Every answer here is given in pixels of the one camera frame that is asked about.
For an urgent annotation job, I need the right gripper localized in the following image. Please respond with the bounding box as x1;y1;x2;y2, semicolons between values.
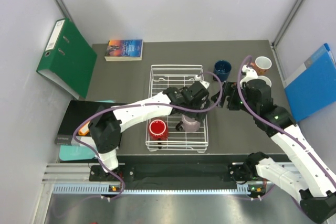
211;81;258;116

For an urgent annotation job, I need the lilac mug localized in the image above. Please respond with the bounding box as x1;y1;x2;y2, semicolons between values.
175;115;201;133

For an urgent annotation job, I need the dark blue mug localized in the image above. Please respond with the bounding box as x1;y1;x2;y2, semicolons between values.
213;60;232;82

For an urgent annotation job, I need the light blue floral mug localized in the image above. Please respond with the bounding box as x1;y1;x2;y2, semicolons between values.
258;76;272;87

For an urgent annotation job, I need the pink floral mug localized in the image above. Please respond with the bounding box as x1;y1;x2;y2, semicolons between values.
247;56;272;76

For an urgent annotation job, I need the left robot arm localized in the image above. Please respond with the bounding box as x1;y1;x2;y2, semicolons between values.
88;80;210;180

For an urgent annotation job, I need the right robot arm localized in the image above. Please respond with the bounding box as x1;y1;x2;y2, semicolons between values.
211;79;335;223

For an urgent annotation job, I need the red mug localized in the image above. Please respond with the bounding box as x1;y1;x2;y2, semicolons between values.
148;119;169;141

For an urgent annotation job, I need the blue folder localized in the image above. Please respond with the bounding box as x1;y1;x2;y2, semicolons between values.
285;43;335;122

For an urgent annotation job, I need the paperback book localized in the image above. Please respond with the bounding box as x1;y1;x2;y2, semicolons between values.
104;39;143;61

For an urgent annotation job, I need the black box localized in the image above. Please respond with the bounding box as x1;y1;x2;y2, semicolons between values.
55;100;123;146

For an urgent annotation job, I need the teal notebook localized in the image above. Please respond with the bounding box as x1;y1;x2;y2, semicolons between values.
59;100;114;162

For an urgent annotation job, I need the green lever arch binder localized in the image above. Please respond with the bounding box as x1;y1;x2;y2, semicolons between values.
36;18;97;99

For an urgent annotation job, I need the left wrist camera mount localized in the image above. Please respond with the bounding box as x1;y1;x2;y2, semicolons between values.
194;74;210;89

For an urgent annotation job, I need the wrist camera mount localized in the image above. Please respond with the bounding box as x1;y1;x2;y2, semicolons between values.
194;74;210;89
241;65;258;83

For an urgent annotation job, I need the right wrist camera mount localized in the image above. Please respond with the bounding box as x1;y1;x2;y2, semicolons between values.
241;65;258;83

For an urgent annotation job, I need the white wire dish rack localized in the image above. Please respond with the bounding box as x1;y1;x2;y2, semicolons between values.
145;65;211;153

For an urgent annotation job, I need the white cable duct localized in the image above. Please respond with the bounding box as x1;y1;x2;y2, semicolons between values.
52;184;251;195

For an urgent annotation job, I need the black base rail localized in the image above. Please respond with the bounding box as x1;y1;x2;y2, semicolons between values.
89;154;254;190

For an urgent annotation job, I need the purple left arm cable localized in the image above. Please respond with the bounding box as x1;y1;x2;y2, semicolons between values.
73;71;224;190

